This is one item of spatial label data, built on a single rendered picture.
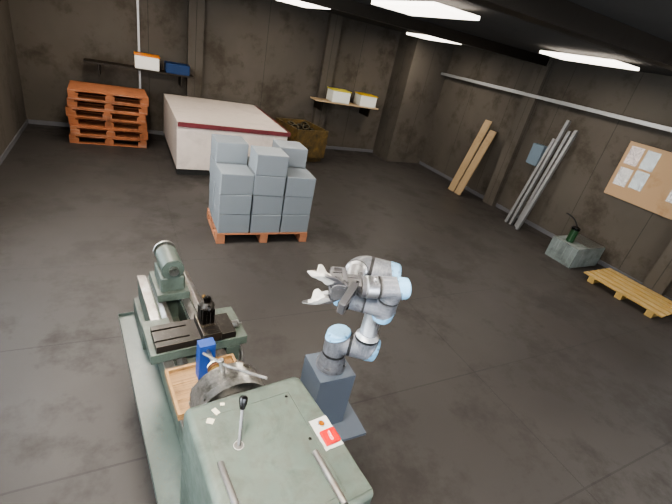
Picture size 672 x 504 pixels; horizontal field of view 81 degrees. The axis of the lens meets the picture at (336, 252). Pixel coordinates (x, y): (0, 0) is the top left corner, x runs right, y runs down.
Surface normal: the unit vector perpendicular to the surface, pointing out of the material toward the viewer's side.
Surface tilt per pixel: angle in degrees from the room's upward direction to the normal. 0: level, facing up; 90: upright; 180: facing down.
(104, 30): 90
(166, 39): 90
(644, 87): 90
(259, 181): 90
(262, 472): 0
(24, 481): 0
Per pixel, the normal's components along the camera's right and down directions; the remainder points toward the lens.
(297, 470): 0.19, -0.87
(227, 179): 0.42, 0.50
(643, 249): -0.88, 0.04
